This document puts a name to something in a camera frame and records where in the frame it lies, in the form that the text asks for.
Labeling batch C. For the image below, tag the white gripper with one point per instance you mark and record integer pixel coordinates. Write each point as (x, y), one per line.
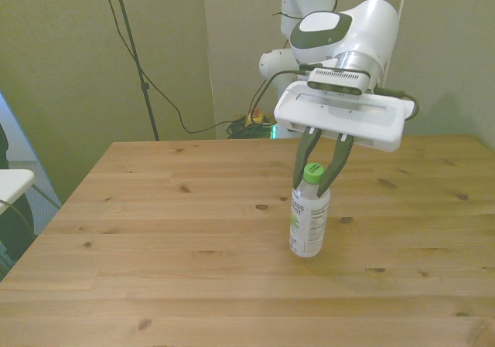
(348, 115)

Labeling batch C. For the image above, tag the clear bottle with green cap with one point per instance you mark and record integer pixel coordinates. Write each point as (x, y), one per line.
(307, 223)

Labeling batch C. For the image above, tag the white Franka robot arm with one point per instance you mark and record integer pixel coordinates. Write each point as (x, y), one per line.
(371, 30)

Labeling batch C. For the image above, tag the black tripod stand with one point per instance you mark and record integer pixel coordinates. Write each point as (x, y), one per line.
(133, 49)

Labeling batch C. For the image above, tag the yellow emergency stop button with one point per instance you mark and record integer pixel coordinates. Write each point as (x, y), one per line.
(255, 117)

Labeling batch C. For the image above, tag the white folding table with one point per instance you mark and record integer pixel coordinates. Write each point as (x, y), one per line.
(13, 184)

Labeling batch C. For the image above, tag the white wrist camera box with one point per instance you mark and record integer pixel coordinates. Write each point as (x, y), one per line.
(340, 80)

